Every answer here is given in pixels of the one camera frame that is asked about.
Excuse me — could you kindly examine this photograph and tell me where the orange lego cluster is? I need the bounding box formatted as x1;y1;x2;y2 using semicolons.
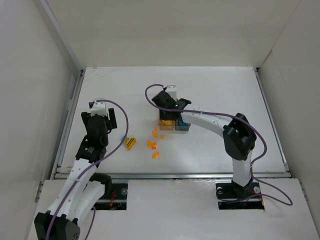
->
147;131;159;150

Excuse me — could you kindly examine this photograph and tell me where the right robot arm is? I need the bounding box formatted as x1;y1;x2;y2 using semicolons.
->
152;90;257;201

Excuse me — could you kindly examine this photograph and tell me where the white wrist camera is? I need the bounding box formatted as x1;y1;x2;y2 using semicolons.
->
165;85;177;101
88;98;108;117

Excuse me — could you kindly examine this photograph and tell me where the orange curved lego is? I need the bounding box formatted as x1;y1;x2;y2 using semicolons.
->
152;152;160;159

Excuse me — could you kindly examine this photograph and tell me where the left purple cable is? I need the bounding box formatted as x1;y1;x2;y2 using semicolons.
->
44;99;130;240

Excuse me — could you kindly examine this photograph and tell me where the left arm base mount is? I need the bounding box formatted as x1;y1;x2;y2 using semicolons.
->
93;183;128;211

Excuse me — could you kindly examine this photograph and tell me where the teal lego brick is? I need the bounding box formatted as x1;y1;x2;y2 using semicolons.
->
176;121;189;127

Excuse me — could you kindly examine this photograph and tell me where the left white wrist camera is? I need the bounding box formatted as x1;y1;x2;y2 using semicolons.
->
88;98;108;117

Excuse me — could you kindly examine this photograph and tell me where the yellow black striped lego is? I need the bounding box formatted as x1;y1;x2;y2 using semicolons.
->
124;137;137;150

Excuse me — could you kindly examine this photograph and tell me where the purple cable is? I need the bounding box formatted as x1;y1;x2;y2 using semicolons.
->
144;83;294;207
44;99;130;240

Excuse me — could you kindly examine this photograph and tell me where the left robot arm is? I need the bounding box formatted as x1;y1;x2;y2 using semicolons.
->
34;107;117;240

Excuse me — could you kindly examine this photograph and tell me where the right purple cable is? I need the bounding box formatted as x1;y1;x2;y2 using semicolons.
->
144;83;294;207

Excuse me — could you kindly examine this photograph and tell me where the yellow lego brick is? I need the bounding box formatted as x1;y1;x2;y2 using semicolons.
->
159;120;175;126

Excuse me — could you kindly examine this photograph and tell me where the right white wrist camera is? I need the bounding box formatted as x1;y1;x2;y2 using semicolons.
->
165;85;177;101

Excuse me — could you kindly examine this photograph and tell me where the amber transparent container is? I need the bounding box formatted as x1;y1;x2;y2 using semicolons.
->
158;122;175;131

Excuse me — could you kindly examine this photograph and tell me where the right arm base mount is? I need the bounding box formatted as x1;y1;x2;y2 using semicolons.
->
215;182;265;210

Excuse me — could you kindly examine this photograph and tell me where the grey transparent container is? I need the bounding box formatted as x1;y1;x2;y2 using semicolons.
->
174;120;191;132

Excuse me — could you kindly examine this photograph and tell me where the aluminium rail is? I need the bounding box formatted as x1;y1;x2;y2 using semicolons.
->
52;163;292;180

